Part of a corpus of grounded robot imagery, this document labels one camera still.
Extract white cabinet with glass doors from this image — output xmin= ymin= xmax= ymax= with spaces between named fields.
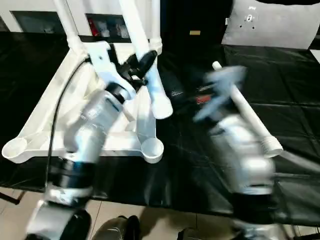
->
xmin=0 ymin=0 xmax=153 ymax=43

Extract white plastic table top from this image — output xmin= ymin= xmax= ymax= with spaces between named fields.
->
xmin=1 ymin=42 xmax=166 ymax=165

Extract grey cushion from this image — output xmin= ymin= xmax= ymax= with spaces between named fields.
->
xmin=220 ymin=0 xmax=320 ymax=50

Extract black work mat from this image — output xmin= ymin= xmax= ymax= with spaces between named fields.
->
xmin=0 ymin=36 xmax=320 ymax=227

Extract dark robot foot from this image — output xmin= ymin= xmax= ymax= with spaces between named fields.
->
xmin=177 ymin=228 xmax=211 ymax=240
xmin=92 ymin=215 xmax=141 ymax=240

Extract white plastic table leg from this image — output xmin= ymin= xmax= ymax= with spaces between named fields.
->
xmin=119 ymin=0 xmax=175 ymax=120
xmin=52 ymin=0 xmax=86 ymax=54
xmin=212 ymin=60 xmax=285 ymax=157
xmin=149 ymin=0 xmax=164 ymax=54

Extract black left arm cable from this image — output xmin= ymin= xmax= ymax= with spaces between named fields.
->
xmin=46 ymin=57 xmax=94 ymax=197

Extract dark right robot foot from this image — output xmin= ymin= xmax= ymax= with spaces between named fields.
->
xmin=177 ymin=228 xmax=211 ymax=240

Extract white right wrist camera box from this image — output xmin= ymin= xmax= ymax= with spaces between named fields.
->
xmin=193 ymin=65 xmax=249 ymax=124

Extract dark left robot foot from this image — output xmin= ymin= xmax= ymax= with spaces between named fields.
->
xmin=92 ymin=215 xmax=141 ymax=240

